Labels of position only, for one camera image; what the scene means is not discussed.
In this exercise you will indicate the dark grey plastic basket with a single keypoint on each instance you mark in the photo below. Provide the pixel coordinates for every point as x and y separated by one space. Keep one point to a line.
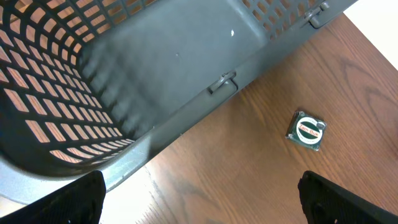
107 85

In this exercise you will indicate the black round-logo snack packet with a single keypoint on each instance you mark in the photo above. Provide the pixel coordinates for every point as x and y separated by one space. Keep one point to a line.
306 130

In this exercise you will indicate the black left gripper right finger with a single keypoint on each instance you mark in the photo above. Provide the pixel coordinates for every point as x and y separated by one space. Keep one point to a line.
326 202

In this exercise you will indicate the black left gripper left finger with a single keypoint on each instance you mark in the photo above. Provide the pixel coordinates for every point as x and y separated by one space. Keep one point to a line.
81 201

